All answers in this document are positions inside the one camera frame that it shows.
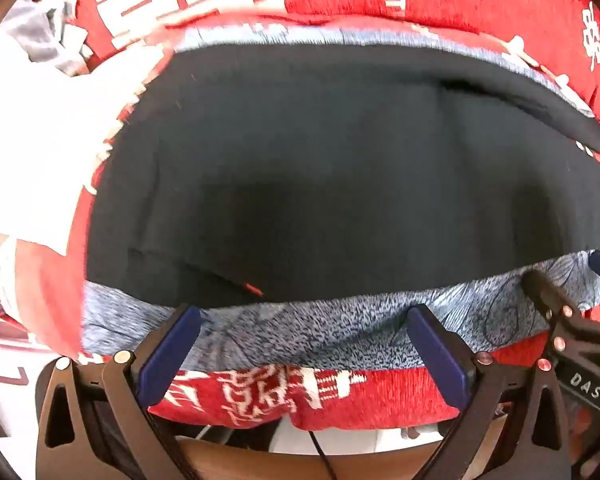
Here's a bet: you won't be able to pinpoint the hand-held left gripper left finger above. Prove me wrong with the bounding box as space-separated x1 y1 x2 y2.
35 304 202 480

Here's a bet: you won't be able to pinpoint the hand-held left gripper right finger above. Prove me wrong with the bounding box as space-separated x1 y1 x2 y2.
406 304 572 480

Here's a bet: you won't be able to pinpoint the black pants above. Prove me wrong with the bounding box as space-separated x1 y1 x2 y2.
82 42 600 309

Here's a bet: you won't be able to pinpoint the blue-grey patterned cloth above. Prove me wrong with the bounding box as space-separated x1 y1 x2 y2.
82 22 600 372

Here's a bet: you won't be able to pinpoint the cream cloth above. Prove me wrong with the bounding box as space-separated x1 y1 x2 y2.
0 25 173 258

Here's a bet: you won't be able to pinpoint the red printed sofa cover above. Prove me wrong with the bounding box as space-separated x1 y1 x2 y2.
0 0 600 432

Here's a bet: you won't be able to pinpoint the grey cloth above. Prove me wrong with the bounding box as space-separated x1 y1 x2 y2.
0 0 97 77

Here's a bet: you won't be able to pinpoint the black cable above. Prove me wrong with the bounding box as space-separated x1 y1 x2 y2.
307 429 339 480

